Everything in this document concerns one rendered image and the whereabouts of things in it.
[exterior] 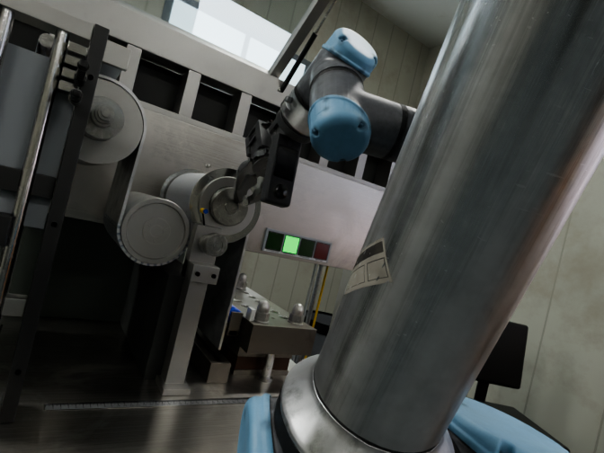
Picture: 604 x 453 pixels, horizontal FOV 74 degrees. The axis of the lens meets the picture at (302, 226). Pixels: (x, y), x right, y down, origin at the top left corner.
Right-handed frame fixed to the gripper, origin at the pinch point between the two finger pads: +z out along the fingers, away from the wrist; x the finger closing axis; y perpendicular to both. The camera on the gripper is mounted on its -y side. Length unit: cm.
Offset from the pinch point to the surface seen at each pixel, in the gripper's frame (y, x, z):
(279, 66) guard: 55, -17, 1
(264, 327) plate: -18.2, -11.1, 15.5
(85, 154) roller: 4.1, 27.2, 2.8
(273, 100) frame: 49, -18, 8
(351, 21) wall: 274, -150, 51
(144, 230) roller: -4.6, 15.6, 8.9
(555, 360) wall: -4, -249, 67
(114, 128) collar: 3.8, 24.4, -4.8
